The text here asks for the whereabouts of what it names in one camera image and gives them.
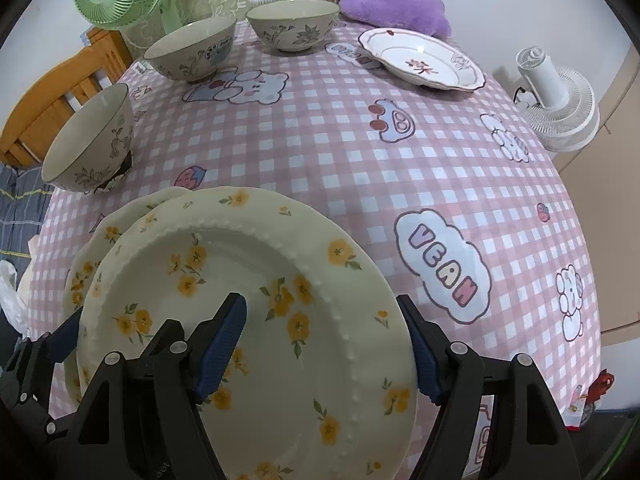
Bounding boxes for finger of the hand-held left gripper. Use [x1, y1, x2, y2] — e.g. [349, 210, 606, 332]
[0, 366, 94, 443]
[5, 307, 84, 396]

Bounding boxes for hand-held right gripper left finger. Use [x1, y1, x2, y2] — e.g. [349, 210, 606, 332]
[62, 291, 249, 480]

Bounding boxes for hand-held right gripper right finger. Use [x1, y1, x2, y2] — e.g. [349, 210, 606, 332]
[396, 295, 581, 480]

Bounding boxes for yellow flower plate scalloped rim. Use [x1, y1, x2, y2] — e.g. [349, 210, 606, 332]
[62, 187, 188, 406]

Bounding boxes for yellow flower plate beaded rim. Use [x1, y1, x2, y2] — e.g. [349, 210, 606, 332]
[76, 186, 418, 480]

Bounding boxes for floral ceramic bowl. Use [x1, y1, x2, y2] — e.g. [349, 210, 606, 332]
[41, 82, 135, 192]
[143, 14, 237, 84]
[245, 0, 341, 52]

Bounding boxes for white plate red print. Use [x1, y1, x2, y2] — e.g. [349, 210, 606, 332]
[357, 27, 487, 93]

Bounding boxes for white plastic bag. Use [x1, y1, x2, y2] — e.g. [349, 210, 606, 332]
[0, 260, 31, 331]

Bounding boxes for blue plaid cloth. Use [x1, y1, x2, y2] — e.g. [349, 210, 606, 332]
[0, 162, 56, 281]

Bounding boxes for pink checked tablecloth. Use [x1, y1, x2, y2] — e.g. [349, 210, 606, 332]
[27, 10, 603, 480]

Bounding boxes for wooden chair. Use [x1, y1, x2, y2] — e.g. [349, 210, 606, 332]
[0, 27, 136, 168]

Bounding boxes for beige cabinet panel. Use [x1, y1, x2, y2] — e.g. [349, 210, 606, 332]
[550, 55, 640, 336]

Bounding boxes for white fan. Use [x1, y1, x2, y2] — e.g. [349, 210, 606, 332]
[515, 46, 601, 153]

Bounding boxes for purple plush toy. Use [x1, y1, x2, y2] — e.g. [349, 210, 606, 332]
[336, 0, 452, 38]

